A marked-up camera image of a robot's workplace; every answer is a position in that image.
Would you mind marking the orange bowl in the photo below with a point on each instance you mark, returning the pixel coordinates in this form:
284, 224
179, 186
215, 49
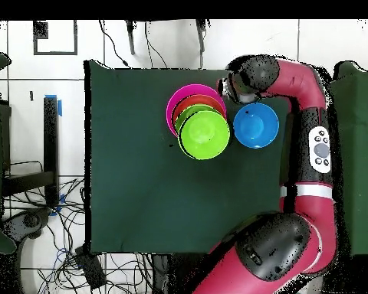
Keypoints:
196, 99

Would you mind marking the green bowl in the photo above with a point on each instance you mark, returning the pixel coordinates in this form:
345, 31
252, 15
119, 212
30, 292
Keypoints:
204, 134
187, 111

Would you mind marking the light blue bowl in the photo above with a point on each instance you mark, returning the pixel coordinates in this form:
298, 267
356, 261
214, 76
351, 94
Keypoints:
256, 125

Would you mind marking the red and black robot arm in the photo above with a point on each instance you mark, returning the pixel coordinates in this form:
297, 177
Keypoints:
309, 214

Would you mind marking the large pink bowl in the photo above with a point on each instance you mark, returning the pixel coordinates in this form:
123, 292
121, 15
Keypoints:
190, 89

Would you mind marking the black stand leg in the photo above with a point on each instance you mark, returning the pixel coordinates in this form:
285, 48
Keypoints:
130, 36
201, 33

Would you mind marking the dark green tablecloth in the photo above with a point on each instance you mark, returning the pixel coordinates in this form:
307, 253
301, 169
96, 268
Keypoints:
125, 199

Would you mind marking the black metal stand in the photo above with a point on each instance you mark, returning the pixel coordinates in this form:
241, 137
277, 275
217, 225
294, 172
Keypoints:
51, 137

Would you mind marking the black power strip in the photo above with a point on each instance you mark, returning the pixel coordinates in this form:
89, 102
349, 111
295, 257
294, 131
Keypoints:
90, 269

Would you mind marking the grey square frame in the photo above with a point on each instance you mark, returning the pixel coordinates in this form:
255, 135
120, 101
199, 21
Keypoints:
55, 53

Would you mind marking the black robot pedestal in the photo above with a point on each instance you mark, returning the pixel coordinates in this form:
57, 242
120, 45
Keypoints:
171, 275

